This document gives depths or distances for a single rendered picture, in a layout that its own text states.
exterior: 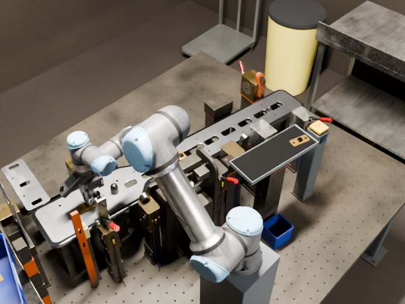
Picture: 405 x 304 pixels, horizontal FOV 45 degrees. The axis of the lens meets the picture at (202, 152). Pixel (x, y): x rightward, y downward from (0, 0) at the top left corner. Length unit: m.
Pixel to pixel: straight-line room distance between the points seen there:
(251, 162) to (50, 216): 0.83
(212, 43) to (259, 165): 2.69
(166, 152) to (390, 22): 2.56
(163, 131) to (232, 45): 3.18
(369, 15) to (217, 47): 1.41
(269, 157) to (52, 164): 1.20
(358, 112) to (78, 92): 2.24
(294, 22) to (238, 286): 2.46
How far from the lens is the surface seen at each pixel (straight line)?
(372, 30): 3.53
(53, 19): 4.35
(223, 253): 1.48
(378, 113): 3.82
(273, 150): 2.00
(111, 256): 2.02
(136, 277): 2.17
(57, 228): 2.00
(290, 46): 3.81
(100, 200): 1.76
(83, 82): 4.30
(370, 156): 2.75
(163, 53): 4.55
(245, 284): 1.69
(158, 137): 1.34
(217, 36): 4.60
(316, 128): 2.13
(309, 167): 2.26
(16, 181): 2.20
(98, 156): 1.71
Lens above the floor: 2.57
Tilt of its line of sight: 46 degrees down
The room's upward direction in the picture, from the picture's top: 1 degrees clockwise
